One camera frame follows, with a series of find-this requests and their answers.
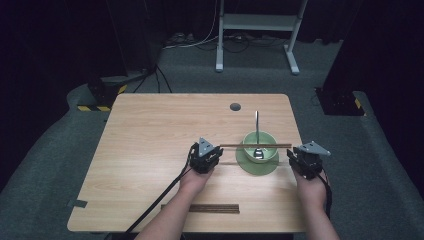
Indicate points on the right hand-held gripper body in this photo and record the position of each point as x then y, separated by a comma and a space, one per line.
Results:
308, 161

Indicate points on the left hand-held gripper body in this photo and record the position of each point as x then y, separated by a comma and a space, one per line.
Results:
201, 158

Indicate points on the green ceramic bowl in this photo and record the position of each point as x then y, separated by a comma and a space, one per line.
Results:
260, 153

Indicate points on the bundle of brown chopsticks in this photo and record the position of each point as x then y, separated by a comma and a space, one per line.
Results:
215, 209

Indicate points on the person's left hand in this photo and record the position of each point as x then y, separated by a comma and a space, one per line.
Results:
195, 181

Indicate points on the person's right hand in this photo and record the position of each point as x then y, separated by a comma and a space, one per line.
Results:
311, 191

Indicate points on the metal spoon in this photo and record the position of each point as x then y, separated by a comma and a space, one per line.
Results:
257, 133

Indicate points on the round grey table grommet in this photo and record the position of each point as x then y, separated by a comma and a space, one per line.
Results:
235, 107

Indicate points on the black yellow striped stand base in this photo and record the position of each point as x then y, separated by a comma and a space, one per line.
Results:
100, 96

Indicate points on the grey tape piece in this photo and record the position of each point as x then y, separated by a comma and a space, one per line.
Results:
78, 203

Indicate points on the white metal stand frame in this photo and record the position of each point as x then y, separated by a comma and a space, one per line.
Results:
260, 22

